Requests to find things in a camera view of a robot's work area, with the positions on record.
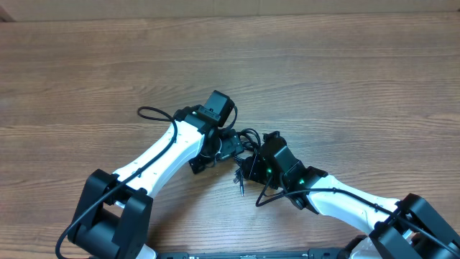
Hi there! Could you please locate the black cable bundle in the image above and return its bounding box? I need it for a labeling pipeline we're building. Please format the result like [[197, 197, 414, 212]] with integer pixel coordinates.
[[231, 128, 262, 198]]

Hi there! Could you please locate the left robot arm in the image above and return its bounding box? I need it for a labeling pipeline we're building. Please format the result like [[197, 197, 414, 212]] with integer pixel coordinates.
[[55, 91, 237, 259]]

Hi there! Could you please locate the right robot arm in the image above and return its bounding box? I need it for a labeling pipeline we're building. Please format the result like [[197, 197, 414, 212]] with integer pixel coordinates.
[[239, 131, 459, 258]]

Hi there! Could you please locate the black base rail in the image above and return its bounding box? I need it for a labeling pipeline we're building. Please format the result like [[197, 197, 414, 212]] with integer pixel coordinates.
[[157, 247, 349, 259]]

